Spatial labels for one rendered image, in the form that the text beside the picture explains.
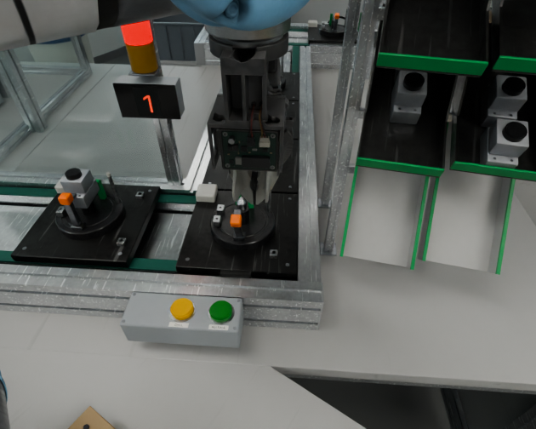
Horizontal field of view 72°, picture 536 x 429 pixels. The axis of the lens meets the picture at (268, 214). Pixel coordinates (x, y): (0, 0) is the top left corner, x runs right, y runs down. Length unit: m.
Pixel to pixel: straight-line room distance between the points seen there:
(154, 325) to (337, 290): 0.39
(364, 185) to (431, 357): 0.35
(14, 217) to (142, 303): 0.48
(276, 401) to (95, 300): 0.40
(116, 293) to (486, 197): 0.73
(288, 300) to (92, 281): 0.38
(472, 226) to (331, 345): 0.35
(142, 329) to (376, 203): 0.49
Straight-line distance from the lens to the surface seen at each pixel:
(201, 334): 0.69
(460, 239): 0.79
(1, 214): 1.12
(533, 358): 0.91
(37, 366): 0.86
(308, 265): 0.76
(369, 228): 0.74
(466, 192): 0.80
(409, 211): 0.75
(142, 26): 0.74
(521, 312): 0.96
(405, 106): 0.66
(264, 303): 0.71
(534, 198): 1.60
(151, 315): 0.71
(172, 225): 0.91
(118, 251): 0.81
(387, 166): 0.61
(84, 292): 0.80
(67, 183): 0.83
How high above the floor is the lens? 1.54
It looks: 43 degrees down
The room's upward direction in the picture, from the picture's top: straight up
